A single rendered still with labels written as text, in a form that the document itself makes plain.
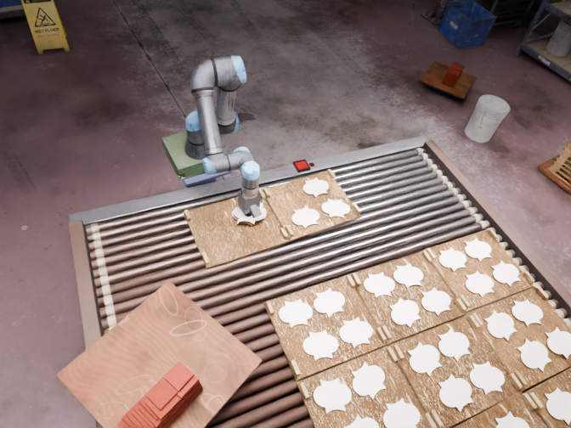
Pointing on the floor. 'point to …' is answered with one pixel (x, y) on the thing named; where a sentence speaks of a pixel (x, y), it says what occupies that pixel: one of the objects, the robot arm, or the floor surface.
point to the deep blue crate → (466, 24)
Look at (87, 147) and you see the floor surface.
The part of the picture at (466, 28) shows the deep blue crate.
